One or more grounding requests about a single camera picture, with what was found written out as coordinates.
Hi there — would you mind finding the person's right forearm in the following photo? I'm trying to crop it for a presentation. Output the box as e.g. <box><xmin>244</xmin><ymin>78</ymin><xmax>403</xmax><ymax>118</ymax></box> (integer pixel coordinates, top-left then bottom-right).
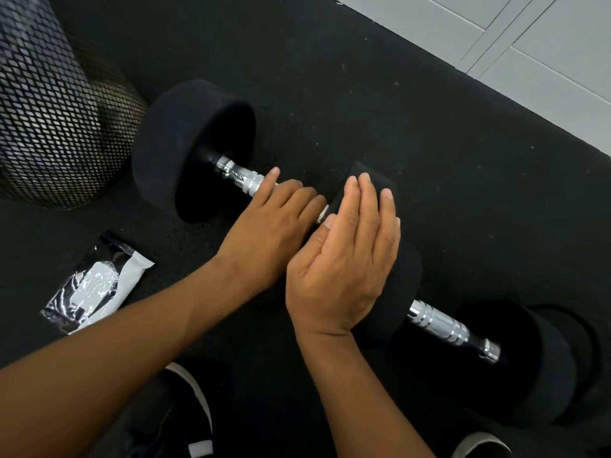
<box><xmin>293</xmin><ymin>326</ymin><xmax>436</xmax><ymax>458</ymax></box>

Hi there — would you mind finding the person's left hand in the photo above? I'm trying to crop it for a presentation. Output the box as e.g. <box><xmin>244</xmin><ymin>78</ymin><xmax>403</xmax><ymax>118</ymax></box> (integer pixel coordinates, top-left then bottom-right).
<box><xmin>214</xmin><ymin>167</ymin><xmax>328</xmax><ymax>294</ymax></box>

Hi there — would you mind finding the person's right hand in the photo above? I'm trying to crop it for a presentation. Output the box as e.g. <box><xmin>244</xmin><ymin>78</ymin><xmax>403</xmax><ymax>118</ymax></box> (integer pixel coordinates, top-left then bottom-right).
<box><xmin>285</xmin><ymin>172</ymin><xmax>402</xmax><ymax>337</ymax></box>

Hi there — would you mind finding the person's right black shoe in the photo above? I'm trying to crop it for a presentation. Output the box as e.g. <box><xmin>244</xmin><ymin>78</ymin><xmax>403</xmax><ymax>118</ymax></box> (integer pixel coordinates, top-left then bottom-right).
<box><xmin>451</xmin><ymin>431</ymin><xmax>512</xmax><ymax>458</ymax></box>

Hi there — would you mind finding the person's left black shoe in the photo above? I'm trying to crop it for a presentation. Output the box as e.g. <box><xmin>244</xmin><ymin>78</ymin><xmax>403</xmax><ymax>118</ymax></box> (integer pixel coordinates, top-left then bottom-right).
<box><xmin>126</xmin><ymin>361</ymin><xmax>214</xmax><ymax>458</ymax></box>

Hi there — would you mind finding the black rubber floor mat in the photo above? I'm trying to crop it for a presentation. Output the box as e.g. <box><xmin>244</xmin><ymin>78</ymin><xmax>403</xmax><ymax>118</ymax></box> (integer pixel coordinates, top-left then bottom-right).
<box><xmin>0</xmin><ymin>0</ymin><xmax>611</xmax><ymax>458</ymax></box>

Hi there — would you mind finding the person's left forearm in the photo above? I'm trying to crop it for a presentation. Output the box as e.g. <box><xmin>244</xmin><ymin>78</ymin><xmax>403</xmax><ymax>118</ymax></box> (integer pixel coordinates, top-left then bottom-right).
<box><xmin>0</xmin><ymin>260</ymin><xmax>230</xmax><ymax>458</ymax></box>

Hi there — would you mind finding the black dumbbell with chrome handle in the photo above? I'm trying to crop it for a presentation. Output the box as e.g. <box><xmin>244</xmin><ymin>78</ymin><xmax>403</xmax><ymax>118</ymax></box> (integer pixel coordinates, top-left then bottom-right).
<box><xmin>132</xmin><ymin>78</ymin><xmax>600</xmax><ymax>427</ymax></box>

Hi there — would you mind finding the black metal mesh bin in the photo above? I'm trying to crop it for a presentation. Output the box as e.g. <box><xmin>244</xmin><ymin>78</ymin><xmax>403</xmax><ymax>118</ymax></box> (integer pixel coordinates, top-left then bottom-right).
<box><xmin>0</xmin><ymin>0</ymin><xmax>149</xmax><ymax>209</ymax></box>

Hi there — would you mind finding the black foam grip sleeve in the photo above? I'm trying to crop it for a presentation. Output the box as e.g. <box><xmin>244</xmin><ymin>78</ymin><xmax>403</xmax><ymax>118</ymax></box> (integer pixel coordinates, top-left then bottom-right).
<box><xmin>328</xmin><ymin>161</ymin><xmax>424</xmax><ymax>341</ymax></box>

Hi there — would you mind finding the clear plastic packaging bag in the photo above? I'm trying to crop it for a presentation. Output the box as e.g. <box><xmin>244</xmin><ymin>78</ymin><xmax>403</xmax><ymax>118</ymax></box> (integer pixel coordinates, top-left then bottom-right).
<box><xmin>40</xmin><ymin>231</ymin><xmax>156</xmax><ymax>336</ymax></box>

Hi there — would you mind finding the person's black shoe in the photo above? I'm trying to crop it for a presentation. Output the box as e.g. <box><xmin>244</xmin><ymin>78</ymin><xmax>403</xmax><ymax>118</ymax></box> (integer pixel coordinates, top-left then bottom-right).
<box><xmin>451</xmin><ymin>431</ymin><xmax>512</xmax><ymax>458</ymax></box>
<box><xmin>126</xmin><ymin>361</ymin><xmax>214</xmax><ymax>458</ymax></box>

